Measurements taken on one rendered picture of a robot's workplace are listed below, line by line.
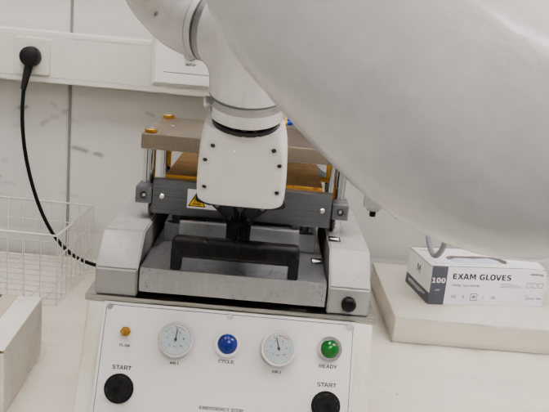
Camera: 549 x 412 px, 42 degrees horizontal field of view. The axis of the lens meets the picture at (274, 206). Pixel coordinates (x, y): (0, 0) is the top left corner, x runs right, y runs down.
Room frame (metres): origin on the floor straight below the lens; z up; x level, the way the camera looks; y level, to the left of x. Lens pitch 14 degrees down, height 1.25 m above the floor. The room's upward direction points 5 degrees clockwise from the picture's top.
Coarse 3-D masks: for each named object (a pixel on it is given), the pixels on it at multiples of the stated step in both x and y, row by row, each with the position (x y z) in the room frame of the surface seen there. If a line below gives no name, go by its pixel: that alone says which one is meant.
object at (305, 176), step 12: (180, 156) 1.04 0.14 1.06; (192, 156) 1.05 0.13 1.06; (180, 168) 0.95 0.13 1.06; (192, 168) 0.96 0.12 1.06; (288, 168) 1.02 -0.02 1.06; (300, 168) 1.03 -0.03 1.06; (312, 168) 1.04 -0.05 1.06; (288, 180) 0.94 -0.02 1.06; (300, 180) 0.95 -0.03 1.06; (312, 180) 0.95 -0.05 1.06; (324, 180) 1.02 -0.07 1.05
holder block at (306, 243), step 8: (168, 216) 0.94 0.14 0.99; (168, 224) 0.90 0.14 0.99; (176, 224) 0.90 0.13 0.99; (168, 232) 0.90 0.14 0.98; (176, 232) 0.90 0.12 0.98; (304, 232) 0.92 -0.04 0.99; (312, 232) 0.92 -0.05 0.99; (304, 240) 0.91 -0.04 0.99; (312, 240) 0.91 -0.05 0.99; (304, 248) 0.91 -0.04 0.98; (312, 248) 0.91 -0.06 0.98
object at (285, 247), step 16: (176, 240) 0.79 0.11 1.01; (192, 240) 0.79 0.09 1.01; (208, 240) 0.80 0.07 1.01; (224, 240) 0.80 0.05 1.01; (240, 240) 0.80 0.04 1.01; (176, 256) 0.79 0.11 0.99; (192, 256) 0.79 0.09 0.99; (208, 256) 0.79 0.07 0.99; (224, 256) 0.79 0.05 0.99; (240, 256) 0.79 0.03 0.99; (256, 256) 0.79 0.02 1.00; (272, 256) 0.79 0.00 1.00; (288, 256) 0.79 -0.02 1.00; (288, 272) 0.79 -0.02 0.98
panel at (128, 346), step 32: (128, 320) 0.78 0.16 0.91; (160, 320) 0.79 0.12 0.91; (192, 320) 0.79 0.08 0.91; (224, 320) 0.79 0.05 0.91; (256, 320) 0.79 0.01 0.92; (288, 320) 0.79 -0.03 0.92; (320, 320) 0.80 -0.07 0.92; (128, 352) 0.77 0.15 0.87; (160, 352) 0.77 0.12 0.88; (192, 352) 0.77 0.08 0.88; (256, 352) 0.78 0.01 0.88; (320, 352) 0.78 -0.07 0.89; (352, 352) 0.78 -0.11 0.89; (96, 384) 0.75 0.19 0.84; (160, 384) 0.75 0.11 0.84; (192, 384) 0.76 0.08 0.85; (224, 384) 0.76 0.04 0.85; (256, 384) 0.76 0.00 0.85; (288, 384) 0.76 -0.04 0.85; (320, 384) 0.76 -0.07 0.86; (352, 384) 0.77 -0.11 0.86
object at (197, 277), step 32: (192, 224) 0.86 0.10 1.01; (224, 224) 0.87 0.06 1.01; (160, 256) 0.84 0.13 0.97; (320, 256) 0.90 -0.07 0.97; (160, 288) 0.79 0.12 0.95; (192, 288) 0.79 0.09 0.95; (224, 288) 0.79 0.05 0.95; (256, 288) 0.79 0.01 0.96; (288, 288) 0.79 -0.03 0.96; (320, 288) 0.79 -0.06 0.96
